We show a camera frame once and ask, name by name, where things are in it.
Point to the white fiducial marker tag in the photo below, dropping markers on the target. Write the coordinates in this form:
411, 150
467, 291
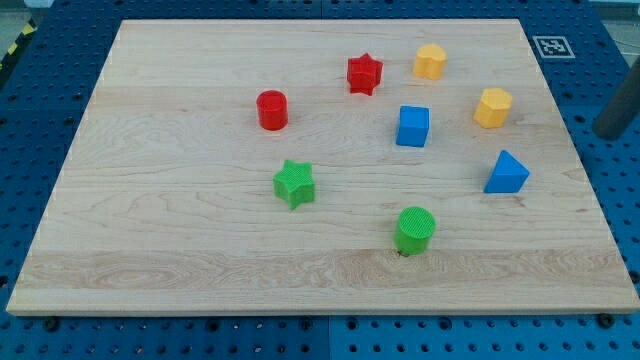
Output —
553, 47

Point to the blue cube block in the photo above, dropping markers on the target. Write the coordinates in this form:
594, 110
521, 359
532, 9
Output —
413, 127

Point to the blue triangle block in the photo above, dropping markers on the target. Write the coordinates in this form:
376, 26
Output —
507, 176

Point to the green cylinder block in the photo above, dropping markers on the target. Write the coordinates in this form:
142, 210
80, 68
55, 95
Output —
414, 229

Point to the yellow hexagon block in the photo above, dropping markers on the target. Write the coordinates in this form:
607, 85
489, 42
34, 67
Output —
493, 108

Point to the red star block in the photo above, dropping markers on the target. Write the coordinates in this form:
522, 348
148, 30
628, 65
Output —
364, 74

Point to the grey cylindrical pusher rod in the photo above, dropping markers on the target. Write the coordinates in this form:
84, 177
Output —
622, 108

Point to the green star block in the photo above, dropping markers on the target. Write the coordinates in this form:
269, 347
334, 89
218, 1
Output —
294, 183

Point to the yellow heart block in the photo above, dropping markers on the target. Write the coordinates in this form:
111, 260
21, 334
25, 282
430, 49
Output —
430, 61

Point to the red cylinder block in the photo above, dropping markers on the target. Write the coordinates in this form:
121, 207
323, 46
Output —
272, 110

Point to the wooden board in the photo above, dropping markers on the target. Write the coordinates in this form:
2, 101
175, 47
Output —
165, 204

